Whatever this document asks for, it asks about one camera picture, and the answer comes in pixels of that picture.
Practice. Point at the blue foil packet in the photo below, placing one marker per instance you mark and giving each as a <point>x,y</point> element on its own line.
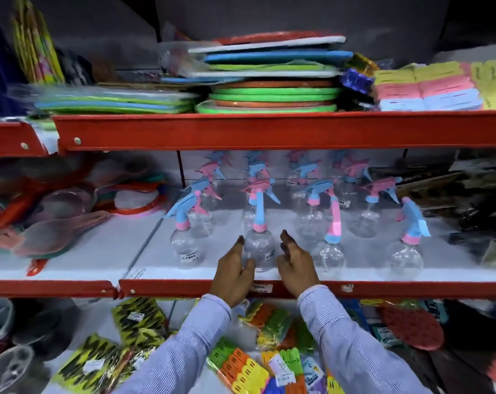
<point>356,81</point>

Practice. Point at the person's right forearm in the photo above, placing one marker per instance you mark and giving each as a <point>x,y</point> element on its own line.
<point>346,344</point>

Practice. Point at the dark plastic bowl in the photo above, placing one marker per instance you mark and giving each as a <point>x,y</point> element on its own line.
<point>46,326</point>

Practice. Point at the grey plastic holder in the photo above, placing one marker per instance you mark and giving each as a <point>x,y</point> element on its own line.
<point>10,371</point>

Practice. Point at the clear plastic spray bottle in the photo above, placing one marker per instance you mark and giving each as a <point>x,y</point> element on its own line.
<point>259,246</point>

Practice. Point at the person's right hand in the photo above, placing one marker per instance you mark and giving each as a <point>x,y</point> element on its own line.
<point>299,272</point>

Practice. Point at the rows of pink-blue spray bottles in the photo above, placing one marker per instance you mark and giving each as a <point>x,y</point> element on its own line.
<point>334,225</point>

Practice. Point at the bundle of upright colourful packets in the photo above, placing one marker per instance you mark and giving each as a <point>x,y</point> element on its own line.
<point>36,45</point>

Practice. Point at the clear plastic bag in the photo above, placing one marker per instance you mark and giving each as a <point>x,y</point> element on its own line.
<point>178,59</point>

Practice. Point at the person's right thumb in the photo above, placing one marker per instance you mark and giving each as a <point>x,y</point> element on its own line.
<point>281,266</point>

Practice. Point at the person's left hand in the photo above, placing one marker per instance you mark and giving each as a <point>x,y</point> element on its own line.
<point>229,279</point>

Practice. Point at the red round perforated mat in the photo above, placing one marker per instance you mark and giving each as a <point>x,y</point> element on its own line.
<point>412,328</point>

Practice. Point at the yellow black patterned packet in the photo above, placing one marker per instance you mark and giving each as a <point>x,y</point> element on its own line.
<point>88,365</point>
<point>139,322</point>

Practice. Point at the stack of colourful round mats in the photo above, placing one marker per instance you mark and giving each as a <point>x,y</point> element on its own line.
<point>272,77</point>

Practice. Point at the pack of colourful clothes pegs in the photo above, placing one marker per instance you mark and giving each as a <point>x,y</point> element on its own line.
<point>237,367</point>
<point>287,367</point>
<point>268,324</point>

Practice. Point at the white shelf price label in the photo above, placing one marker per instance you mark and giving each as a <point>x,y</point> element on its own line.
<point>261,288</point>

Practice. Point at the pile of dark packaged goods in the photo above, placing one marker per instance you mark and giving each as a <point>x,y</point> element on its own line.
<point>469,201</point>

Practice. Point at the gold foil packet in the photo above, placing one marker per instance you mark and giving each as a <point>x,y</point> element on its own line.
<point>362,63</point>

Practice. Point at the long red shelf beam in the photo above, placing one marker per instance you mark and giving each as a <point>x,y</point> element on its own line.
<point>272,131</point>
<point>395,289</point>

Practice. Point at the person's left thumb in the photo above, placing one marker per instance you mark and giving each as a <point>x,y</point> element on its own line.
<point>248,268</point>

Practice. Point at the short red shelf beam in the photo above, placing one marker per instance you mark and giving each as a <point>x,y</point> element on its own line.
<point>46,288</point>
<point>10,139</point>

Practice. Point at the stack of pastel sponge packs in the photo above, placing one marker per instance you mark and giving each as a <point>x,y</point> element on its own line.
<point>432,88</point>

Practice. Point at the person's left forearm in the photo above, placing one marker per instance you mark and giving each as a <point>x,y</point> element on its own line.
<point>178,348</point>

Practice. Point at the pile of colourful plastic rackets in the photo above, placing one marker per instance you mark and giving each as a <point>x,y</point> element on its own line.
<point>55,217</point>

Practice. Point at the stack of flat green-blue packets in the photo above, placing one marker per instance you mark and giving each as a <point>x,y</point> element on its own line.
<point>108,100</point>

